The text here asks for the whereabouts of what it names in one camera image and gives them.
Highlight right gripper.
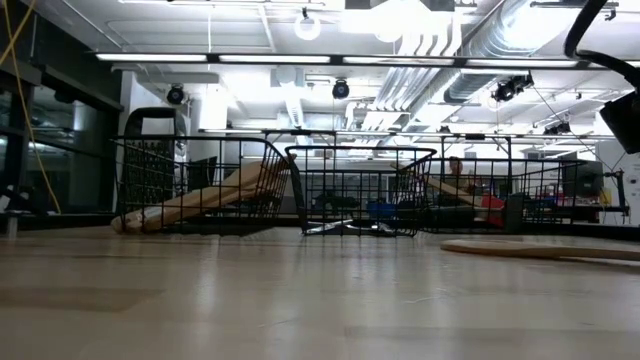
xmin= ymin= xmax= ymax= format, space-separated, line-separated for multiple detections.
xmin=598 ymin=89 xmax=640 ymax=157

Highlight red silicone spatula wooden handle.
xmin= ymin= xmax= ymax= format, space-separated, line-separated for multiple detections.
xmin=391 ymin=161 xmax=508 ymax=230

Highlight wooden spork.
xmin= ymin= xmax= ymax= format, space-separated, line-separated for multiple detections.
xmin=164 ymin=153 xmax=298 ymax=212

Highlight wooden spoon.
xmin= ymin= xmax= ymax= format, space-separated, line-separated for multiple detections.
xmin=110 ymin=171 xmax=282 ymax=236

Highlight black round ceiling fixture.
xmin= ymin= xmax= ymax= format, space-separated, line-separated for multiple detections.
xmin=490 ymin=73 xmax=536 ymax=105
xmin=165 ymin=84 xmax=187 ymax=107
xmin=331 ymin=78 xmax=352 ymax=101
xmin=543 ymin=120 xmax=573 ymax=138

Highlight dark boxy monitor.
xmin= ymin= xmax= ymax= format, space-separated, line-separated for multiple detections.
xmin=561 ymin=159 xmax=607 ymax=199

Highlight person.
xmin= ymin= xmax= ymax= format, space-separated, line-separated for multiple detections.
xmin=445 ymin=155 xmax=474 ymax=197

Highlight wooden flat spatula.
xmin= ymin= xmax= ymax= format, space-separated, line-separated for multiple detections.
xmin=439 ymin=237 xmax=640 ymax=263

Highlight white round pendant lamp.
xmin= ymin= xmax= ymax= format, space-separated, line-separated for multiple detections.
xmin=293 ymin=6 xmax=323 ymax=43

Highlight black background monitor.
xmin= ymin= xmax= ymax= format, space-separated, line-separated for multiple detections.
xmin=188 ymin=155 xmax=220 ymax=192

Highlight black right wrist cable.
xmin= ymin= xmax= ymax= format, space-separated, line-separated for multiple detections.
xmin=563 ymin=0 xmax=640 ymax=89

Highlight black wire basket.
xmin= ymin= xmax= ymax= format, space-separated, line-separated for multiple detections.
xmin=110 ymin=134 xmax=295 ymax=237
xmin=424 ymin=157 xmax=588 ymax=236
xmin=284 ymin=145 xmax=438 ymax=238

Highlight yellow extension cable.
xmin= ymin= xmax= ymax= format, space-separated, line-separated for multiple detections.
xmin=0 ymin=0 xmax=63 ymax=216

